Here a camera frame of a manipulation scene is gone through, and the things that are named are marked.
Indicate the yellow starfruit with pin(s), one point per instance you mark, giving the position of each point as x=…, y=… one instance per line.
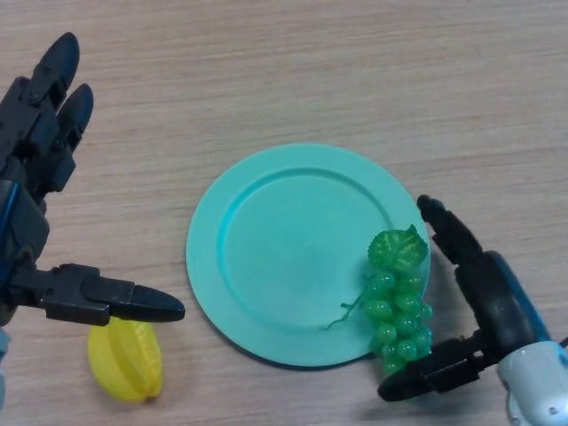
x=124, y=368

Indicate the green plastic grape bunch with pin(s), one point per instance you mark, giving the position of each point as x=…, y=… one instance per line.
x=395, y=310

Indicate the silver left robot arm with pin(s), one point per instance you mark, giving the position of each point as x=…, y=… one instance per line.
x=2, y=346

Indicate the round teal plate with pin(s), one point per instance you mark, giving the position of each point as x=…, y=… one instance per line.
x=293, y=262

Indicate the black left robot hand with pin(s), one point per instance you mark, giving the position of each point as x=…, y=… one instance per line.
x=22, y=222

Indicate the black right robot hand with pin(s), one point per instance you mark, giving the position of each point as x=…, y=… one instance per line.
x=501, y=302

